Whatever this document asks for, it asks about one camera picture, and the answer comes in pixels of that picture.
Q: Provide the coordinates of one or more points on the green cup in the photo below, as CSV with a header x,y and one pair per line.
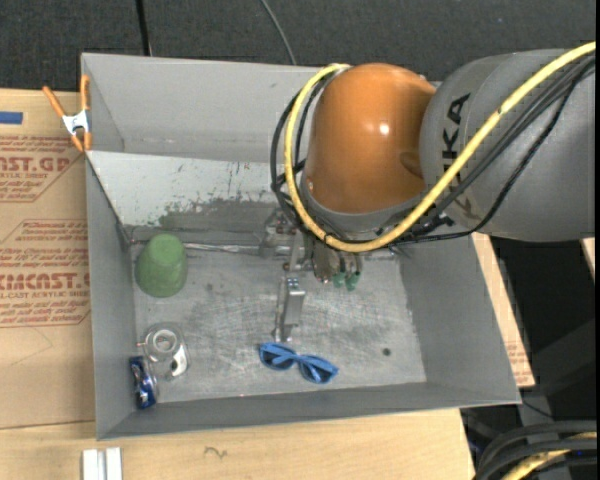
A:
x,y
161,268

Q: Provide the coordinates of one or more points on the blue sunglasses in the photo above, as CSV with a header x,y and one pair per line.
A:
x,y
310,365

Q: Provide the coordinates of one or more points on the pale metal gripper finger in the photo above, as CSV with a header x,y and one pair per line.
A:
x,y
281,313
296,308

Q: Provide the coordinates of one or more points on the brown cardboard board red print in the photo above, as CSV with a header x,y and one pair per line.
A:
x,y
35,248

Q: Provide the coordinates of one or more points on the grey metal bin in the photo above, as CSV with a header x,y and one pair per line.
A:
x,y
280,318

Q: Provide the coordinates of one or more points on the clear glass jar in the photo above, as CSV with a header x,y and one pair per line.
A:
x,y
166,348

